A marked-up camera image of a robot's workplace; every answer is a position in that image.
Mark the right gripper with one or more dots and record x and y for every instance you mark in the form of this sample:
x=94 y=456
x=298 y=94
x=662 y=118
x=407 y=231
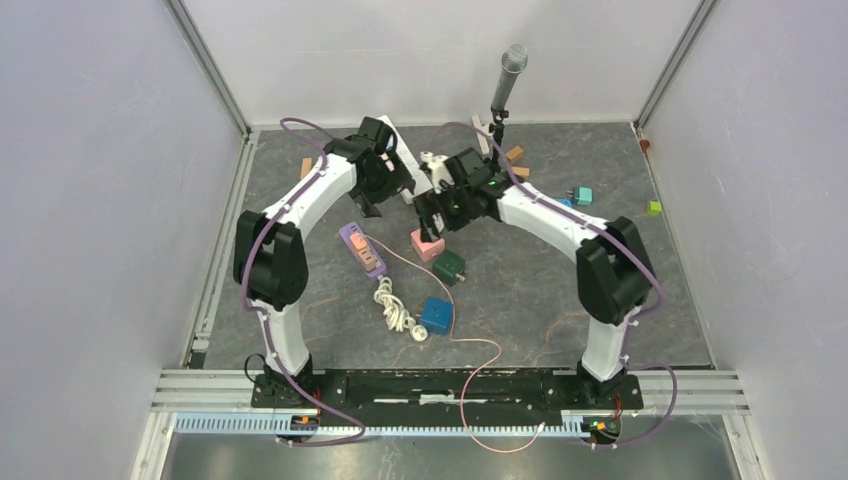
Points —
x=431 y=203

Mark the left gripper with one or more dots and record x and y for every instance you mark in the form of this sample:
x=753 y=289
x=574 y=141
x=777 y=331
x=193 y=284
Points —
x=397 y=181

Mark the white multicolour power strip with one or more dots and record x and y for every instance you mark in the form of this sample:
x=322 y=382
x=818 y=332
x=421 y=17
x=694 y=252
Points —
x=422 y=183

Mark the purple USB power strip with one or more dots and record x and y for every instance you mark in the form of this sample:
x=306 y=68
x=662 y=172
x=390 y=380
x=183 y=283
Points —
x=345 y=232

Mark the pink cube socket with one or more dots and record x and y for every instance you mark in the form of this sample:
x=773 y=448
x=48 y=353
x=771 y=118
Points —
x=426 y=251

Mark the dark green cube socket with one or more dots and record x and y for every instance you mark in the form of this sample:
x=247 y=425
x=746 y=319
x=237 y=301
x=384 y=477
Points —
x=449 y=268

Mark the blue cube socket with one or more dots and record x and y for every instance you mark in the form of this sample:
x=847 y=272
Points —
x=437 y=316

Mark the pink charger plug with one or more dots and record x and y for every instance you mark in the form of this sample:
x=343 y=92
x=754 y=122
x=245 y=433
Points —
x=358 y=241

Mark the brown charger plug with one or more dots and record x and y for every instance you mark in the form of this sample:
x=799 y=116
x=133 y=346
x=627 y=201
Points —
x=368 y=259

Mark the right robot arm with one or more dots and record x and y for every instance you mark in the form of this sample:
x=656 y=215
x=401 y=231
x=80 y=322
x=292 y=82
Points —
x=613 y=271

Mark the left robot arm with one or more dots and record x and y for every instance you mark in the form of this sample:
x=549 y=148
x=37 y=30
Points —
x=270 y=264

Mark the teal plug adapter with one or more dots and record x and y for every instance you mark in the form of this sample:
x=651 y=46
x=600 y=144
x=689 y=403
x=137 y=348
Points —
x=582 y=196

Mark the upper wooden block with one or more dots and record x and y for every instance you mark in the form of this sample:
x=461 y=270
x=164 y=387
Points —
x=515 y=154

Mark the black tripod stand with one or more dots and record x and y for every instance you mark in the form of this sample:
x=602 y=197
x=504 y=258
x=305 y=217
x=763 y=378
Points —
x=496 y=129

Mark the left wooden block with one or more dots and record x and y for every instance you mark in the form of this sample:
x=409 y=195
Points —
x=306 y=167

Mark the blue flat adapter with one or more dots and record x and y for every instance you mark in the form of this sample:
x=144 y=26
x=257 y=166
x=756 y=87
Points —
x=565 y=202

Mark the grey microphone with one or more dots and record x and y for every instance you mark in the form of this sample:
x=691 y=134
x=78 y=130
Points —
x=514 y=61

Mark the small green cube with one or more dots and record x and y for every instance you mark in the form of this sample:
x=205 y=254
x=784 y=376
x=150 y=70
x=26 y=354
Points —
x=654 y=208

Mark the white bracket piece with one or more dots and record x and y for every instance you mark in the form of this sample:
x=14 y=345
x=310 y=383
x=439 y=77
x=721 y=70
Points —
x=483 y=135

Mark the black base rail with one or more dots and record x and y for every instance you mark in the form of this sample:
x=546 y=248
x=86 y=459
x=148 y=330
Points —
x=444 y=397

